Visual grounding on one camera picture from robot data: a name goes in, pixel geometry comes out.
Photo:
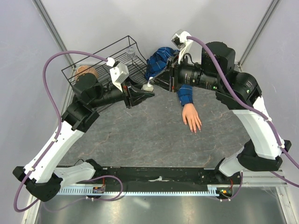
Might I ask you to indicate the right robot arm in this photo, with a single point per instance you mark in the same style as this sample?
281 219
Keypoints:
241 93

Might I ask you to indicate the black wire dish rack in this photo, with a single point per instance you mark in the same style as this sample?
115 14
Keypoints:
105 70

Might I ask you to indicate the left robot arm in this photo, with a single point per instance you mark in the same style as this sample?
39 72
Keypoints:
42 177

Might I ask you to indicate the white nail polish cap brush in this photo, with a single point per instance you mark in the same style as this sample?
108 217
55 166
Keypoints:
149 80

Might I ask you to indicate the blue slotted cable duct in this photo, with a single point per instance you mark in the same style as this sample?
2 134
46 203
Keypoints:
84 190

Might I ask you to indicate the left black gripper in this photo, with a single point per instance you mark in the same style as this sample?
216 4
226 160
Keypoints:
136 96

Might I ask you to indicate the clear glass cup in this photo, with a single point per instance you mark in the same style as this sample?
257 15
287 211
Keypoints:
130 53

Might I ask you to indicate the white nail polish bottle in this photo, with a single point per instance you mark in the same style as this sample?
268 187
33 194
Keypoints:
148 87

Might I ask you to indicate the aluminium frame rail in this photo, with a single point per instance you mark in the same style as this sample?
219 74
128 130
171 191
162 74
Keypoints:
261 179

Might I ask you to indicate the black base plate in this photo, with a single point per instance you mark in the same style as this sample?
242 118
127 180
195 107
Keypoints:
162 179

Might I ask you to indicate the blue plaid shirt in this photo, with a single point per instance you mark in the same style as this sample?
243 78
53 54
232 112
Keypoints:
163 54

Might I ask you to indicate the brown floral ceramic bowl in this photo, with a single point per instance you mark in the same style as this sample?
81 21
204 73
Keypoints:
84 69

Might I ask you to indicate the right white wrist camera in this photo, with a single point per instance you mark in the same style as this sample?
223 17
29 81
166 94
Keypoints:
180 40

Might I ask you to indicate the mannequin hand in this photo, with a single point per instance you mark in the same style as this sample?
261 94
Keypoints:
191 118

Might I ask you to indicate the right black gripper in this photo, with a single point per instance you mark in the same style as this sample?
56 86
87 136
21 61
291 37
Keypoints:
169 80

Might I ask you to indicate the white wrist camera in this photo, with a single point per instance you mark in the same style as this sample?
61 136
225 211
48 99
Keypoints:
180 40
119 73

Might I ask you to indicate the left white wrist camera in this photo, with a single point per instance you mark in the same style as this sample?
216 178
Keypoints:
119 73

